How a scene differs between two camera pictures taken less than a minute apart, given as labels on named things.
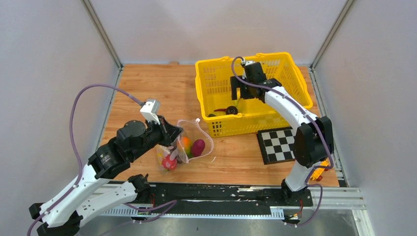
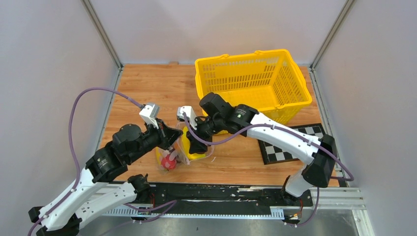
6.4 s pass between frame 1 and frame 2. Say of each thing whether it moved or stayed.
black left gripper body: stayed
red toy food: stayed
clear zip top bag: stayed
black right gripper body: moved
